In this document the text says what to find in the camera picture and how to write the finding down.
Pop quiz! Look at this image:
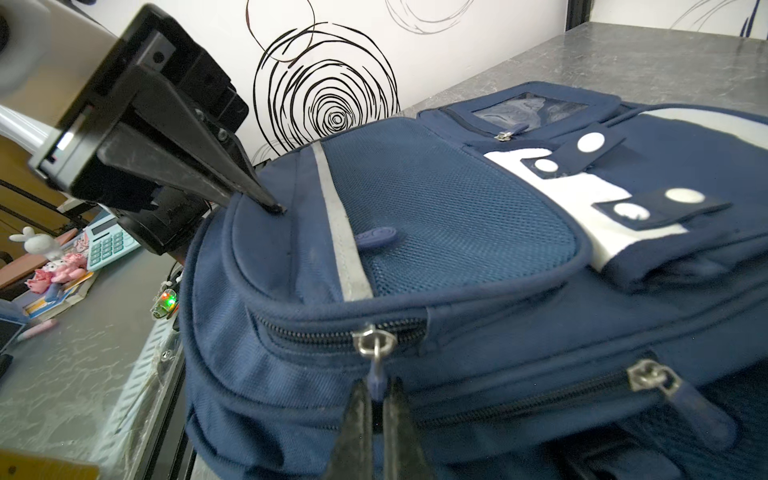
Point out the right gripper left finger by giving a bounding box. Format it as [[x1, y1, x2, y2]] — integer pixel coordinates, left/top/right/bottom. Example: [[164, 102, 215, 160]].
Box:
[[323, 380, 374, 480]]

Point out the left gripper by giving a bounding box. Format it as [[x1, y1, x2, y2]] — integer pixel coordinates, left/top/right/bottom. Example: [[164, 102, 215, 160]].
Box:
[[30, 4, 285, 215]]

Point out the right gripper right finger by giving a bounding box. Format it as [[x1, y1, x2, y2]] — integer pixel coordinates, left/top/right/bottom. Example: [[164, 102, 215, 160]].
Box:
[[382, 379, 434, 480]]

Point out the navy blue student backpack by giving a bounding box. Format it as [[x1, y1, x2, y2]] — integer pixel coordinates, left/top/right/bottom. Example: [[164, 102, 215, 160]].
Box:
[[179, 82, 767, 479]]

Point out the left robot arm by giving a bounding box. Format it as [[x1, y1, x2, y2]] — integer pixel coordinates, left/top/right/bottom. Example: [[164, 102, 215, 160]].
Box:
[[30, 4, 283, 255]]

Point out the mint green calculator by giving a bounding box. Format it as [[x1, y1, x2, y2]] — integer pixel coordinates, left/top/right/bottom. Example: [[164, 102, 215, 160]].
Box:
[[84, 212, 141, 272]]

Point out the white rabbit figurine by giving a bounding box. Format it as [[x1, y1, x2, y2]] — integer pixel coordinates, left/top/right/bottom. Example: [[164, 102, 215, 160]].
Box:
[[9, 226, 64, 261]]

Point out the pink plush toy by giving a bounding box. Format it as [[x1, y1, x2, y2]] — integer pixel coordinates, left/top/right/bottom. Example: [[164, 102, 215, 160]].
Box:
[[25, 253, 87, 294]]

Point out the pink pen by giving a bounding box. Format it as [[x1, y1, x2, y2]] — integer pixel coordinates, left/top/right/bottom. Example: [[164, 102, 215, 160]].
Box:
[[16, 318, 58, 343]]

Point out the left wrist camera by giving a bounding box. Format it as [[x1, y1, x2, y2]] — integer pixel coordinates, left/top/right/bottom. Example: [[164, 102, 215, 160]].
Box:
[[1, 1, 118, 126]]

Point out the white slotted cable duct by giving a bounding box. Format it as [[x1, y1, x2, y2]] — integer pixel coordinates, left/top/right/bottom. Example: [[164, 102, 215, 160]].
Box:
[[90, 319, 174, 479]]

